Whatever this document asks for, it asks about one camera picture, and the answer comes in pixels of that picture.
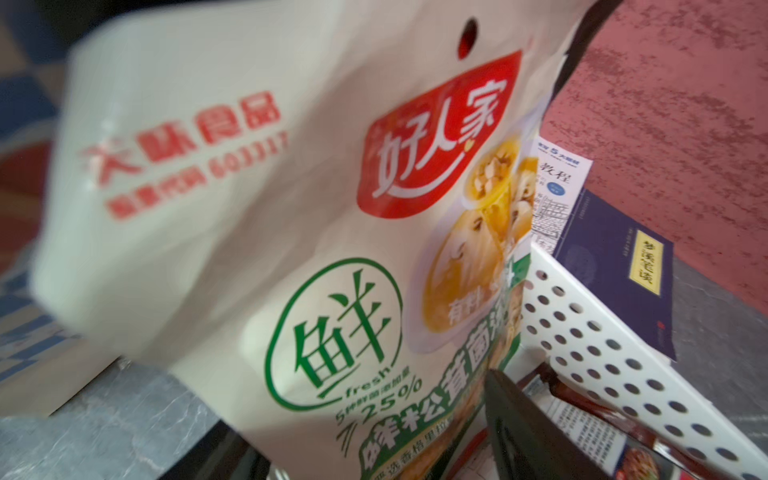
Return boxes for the blue checkered paper bag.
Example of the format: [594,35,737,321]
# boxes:
[0,0,121,419]

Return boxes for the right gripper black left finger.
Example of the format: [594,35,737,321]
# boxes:
[159,421,270,480]

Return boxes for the dark red condiment packet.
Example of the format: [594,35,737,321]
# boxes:
[448,363,722,479]

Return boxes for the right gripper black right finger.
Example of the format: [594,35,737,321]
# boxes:
[484,370,610,480]

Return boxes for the dark blue book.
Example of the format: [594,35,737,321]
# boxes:
[553,190,677,361]

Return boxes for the white perforated plastic basket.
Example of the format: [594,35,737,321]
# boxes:
[263,241,768,480]

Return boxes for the white green condiment packet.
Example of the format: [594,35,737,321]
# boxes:
[30,1,617,479]

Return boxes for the white printed booklet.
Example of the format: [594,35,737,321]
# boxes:
[531,136,593,254]

